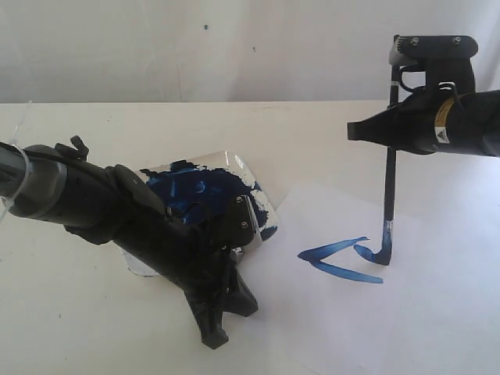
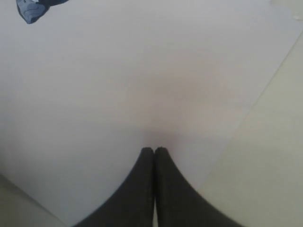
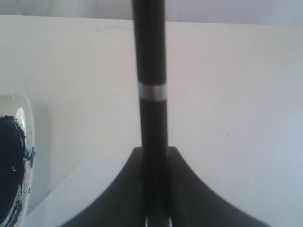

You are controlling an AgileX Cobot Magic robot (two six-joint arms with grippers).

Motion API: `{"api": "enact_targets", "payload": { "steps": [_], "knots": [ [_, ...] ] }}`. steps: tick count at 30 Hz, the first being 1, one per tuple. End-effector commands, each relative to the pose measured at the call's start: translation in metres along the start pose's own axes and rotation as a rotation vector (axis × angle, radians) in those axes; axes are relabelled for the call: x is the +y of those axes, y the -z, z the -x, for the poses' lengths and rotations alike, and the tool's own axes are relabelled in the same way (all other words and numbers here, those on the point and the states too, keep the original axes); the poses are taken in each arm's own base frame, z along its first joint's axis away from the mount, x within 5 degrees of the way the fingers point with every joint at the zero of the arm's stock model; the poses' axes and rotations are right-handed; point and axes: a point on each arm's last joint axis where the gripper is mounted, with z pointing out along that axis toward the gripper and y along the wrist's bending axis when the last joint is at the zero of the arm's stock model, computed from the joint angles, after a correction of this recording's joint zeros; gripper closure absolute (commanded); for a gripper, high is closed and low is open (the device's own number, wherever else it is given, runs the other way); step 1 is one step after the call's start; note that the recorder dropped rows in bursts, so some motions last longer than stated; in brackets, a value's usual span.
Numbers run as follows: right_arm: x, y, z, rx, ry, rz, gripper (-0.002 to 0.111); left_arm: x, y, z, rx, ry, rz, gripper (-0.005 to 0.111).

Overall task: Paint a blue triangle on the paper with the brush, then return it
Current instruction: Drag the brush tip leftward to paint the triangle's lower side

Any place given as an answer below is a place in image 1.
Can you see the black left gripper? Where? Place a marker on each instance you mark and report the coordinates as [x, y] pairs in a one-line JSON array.
[[194, 257]]

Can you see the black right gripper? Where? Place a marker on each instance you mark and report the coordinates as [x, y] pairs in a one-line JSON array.
[[427, 124]]

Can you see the black paintbrush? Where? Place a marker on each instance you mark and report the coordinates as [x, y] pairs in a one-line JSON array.
[[383, 257]]

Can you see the white paper sheet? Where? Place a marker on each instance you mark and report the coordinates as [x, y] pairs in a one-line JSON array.
[[324, 310]]

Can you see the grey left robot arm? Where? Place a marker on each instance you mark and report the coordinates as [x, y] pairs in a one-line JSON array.
[[33, 182]]

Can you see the white plate with blue paint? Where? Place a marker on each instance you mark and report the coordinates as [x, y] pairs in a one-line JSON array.
[[211, 180]]

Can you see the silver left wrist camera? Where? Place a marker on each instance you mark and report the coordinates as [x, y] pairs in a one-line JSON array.
[[240, 227]]

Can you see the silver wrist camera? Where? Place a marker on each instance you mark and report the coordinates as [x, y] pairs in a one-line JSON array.
[[240, 227], [410, 50]]

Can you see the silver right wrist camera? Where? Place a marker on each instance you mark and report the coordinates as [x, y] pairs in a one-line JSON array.
[[410, 50]]

